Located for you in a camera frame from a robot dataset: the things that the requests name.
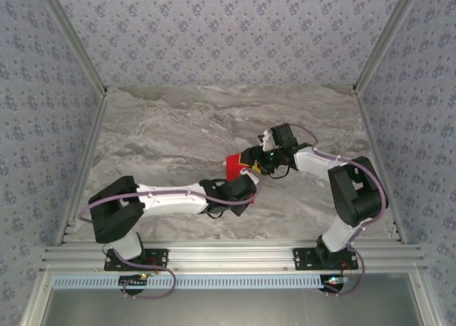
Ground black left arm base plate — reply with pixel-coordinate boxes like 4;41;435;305
103;248;170;272

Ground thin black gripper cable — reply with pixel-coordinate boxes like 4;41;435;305
266;163;291;180
204;206;229;220

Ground black controller board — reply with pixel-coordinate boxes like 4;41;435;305
119;274;149;288
322;275;350;292

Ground grey metal panel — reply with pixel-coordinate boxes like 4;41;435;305
21;271;441;326

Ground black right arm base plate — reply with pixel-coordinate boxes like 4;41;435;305
291;247;359;271

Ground black right controller board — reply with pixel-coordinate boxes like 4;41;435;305
322;275;350;292

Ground red cloth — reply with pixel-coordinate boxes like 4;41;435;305
224;153;256;205

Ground aluminium frame post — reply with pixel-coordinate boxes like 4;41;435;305
351;0;427;95
33;0;110;98

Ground aluminium mounting beam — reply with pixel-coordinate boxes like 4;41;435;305
39;239;428;273

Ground aluminium side rail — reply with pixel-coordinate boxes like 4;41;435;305
354;90;409;245
55;90;110;248

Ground pale slotted cable duct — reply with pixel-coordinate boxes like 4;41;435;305
52;273;345;290

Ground black left controller board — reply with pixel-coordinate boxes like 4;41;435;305
119;274;149;288

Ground thin black left gripper cable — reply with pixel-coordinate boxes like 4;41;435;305
204;206;229;220

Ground thin black right gripper cable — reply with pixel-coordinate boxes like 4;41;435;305
266;163;291;180

